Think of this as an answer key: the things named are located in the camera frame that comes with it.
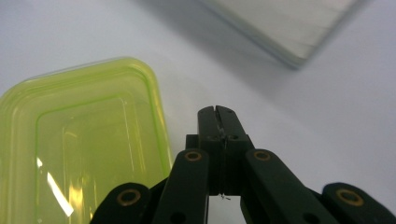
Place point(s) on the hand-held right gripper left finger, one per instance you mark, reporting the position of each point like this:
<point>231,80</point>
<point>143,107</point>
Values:
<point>211,146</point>

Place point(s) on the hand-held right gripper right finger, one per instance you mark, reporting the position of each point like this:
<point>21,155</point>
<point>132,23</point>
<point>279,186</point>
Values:
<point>235,140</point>

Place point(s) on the green plastic food container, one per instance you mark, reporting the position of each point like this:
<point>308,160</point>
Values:
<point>93,124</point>

